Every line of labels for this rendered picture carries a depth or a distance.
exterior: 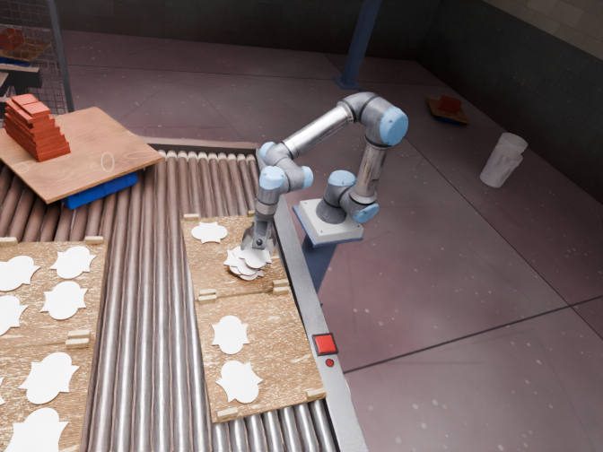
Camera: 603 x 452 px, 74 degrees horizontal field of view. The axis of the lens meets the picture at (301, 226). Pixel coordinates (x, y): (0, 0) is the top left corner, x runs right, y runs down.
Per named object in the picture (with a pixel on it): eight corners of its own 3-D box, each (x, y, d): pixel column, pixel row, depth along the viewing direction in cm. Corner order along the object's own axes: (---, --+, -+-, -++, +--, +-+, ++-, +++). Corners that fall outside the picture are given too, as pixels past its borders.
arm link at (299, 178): (298, 154, 138) (272, 160, 132) (318, 173, 133) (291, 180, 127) (293, 173, 144) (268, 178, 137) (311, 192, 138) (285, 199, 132)
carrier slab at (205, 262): (261, 216, 178) (262, 213, 177) (289, 289, 152) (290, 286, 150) (180, 221, 165) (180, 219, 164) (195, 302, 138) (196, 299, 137)
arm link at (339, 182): (337, 186, 190) (345, 163, 181) (355, 204, 183) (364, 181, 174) (318, 193, 184) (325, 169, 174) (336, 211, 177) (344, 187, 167)
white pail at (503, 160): (472, 173, 449) (489, 145, 425) (489, 171, 463) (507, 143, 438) (491, 190, 431) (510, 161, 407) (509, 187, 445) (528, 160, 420)
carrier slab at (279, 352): (289, 292, 150) (290, 290, 149) (326, 397, 123) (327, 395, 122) (194, 303, 137) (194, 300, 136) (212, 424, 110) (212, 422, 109)
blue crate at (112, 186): (98, 150, 187) (95, 131, 180) (139, 183, 176) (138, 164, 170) (27, 172, 166) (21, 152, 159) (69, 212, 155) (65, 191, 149)
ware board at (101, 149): (97, 109, 193) (96, 106, 192) (163, 160, 176) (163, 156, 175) (-22, 138, 159) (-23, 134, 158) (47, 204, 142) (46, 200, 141)
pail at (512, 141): (508, 177, 463) (527, 150, 439) (483, 165, 470) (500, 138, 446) (511, 167, 484) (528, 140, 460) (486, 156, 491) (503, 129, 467)
